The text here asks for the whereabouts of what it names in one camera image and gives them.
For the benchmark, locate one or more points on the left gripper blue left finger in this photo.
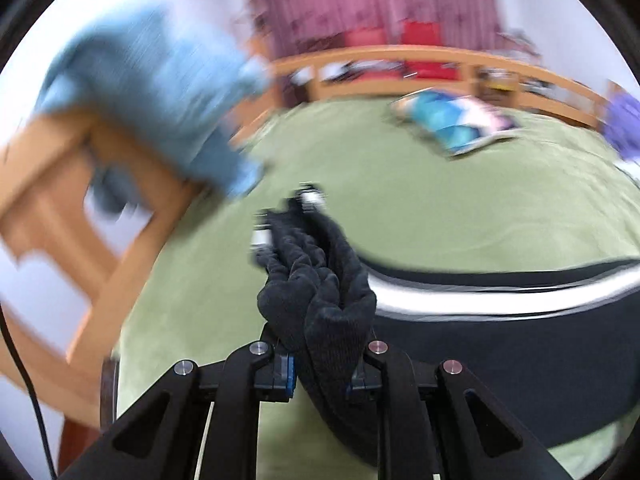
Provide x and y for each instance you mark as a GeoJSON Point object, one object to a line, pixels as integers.
{"type": "Point", "coordinates": [194, 421]}

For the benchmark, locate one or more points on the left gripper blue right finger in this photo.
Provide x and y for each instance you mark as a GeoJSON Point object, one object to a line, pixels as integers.
{"type": "Point", "coordinates": [441, 422]}

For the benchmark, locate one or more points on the black pants white side stripe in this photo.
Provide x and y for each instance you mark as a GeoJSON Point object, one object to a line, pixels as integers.
{"type": "Point", "coordinates": [560, 348]}

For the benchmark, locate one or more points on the green fuzzy bed blanket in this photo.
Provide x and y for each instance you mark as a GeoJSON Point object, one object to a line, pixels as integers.
{"type": "Point", "coordinates": [552, 198]}

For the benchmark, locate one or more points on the wooden chair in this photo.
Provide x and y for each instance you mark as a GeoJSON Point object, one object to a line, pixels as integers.
{"type": "Point", "coordinates": [45, 173]}

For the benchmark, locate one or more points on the white black floral pillow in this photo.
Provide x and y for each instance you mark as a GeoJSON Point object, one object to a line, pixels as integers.
{"type": "Point", "coordinates": [630, 167]}

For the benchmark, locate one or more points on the colourful patchwork pillow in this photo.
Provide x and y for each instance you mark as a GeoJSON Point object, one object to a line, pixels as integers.
{"type": "Point", "coordinates": [458, 123]}

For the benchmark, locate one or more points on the purple fluffy plush toy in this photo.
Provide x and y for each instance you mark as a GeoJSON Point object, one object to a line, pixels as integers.
{"type": "Point", "coordinates": [621, 122]}

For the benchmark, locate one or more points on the light blue garment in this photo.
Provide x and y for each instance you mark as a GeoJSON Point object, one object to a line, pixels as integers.
{"type": "Point", "coordinates": [171, 85]}

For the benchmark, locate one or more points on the wooden bed frame rail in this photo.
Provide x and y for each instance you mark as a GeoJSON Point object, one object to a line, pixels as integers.
{"type": "Point", "coordinates": [337, 67]}

